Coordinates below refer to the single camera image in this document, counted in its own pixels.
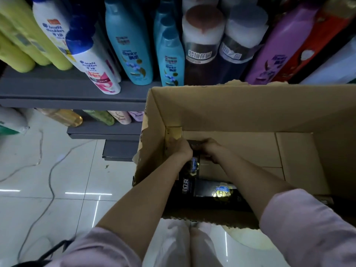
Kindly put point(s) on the person's right forearm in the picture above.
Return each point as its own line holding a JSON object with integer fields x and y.
{"x": 250, "y": 180}

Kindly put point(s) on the small teal shampoo bottle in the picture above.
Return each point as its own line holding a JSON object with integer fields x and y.
{"x": 164, "y": 19}
{"x": 171, "y": 61}

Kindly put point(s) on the yellow plastic bottle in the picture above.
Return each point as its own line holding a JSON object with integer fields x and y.
{"x": 14, "y": 55}
{"x": 27, "y": 19}
{"x": 25, "y": 44}

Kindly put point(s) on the green and white plastic pack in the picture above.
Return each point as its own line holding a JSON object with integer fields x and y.
{"x": 12, "y": 120}

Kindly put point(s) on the pale purple bottle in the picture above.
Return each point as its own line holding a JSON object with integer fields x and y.
{"x": 136, "y": 116}

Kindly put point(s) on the person's left hand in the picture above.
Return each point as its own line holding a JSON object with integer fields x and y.
{"x": 180, "y": 148}

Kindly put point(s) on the red orange bottle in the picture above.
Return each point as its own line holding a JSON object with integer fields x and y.
{"x": 319, "y": 38}

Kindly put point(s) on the white pump bottle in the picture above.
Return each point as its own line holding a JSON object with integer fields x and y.
{"x": 333, "y": 69}

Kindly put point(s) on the white-lidded dark jar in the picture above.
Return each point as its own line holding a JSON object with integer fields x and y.
{"x": 239, "y": 44}
{"x": 239, "y": 1}

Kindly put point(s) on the person's pink right sleeve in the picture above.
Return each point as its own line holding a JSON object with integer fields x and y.
{"x": 311, "y": 233}

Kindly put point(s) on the pink shampoo bottle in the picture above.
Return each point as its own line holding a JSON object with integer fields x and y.
{"x": 281, "y": 50}

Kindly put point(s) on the person's right hand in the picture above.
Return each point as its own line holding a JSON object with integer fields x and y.
{"x": 211, "y": 150}

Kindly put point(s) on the pale pink bottle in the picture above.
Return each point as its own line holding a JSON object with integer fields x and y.
{"x": 120, "y": 117}

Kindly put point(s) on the brown-lidded dark jar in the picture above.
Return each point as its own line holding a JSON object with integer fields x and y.
{"x": 200, "y": 1}
{"x": 201, "y": 44}

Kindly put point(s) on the brown cardboard box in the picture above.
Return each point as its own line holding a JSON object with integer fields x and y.
{"x": 250, "y": 108}

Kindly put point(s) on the white bottle yellow label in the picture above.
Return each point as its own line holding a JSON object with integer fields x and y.
{"x": 50, "y": 22}

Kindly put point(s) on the white bottle blue cap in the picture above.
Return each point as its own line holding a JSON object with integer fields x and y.
{"x": 91, "y": 66}

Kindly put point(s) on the black patterned toothpaste box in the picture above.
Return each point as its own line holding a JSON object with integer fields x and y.
{"x": 192, "y": 175}

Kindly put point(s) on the olive green bottle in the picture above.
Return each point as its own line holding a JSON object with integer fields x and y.
{"x": 100, "y": 117}

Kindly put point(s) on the gold bottle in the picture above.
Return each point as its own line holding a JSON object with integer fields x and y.
{"x": 61, "y": 117}

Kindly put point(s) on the pile of toothpaste boxes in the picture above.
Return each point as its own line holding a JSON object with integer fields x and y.
{"x": 217, "y": 191}

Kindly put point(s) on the round light wooden stool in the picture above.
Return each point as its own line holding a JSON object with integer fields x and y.
{"x": 250, "y": 239}

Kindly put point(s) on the person's light trousers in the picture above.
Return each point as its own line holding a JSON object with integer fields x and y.
{"x": 178, "y": 247}

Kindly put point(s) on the white bottle pink label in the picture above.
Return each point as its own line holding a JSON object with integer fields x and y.
{"x": 111, "y": 63}

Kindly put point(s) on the person's left forearm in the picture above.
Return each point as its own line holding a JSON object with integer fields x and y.
{"x": 144, "y": 205}

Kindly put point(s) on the large teal shampoo bottle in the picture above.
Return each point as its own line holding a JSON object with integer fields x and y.
{"x": 129, "y": 41}

